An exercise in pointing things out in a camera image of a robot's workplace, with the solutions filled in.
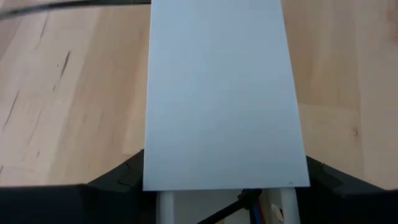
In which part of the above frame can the multicolour wire harness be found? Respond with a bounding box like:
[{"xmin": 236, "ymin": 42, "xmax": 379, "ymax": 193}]
[{"xmin": 248, "ymin": 198, "xmax": 267, "ymax": 224}]

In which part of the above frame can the white slotted cable duct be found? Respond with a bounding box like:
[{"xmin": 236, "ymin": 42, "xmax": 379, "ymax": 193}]
[{"xmin": 155, "ymin": 188, "xmax": 302, "ymax": 224}]

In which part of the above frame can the white duct cover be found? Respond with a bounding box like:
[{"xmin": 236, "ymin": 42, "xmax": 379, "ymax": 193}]
[{"xmin": 142, "ymin": 0, "xmax": 311, "ymax": 192}]

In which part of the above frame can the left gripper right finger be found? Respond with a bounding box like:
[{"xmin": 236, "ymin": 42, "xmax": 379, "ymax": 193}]
[{"xmin": 295, "ymin": 155, "xmax": 398, "ymax": 224}]

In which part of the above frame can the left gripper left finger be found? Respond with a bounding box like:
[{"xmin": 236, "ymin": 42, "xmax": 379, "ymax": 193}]
[{"xmin": 0, "ymin": 149, "xmax": 157, "ymax": 224}]

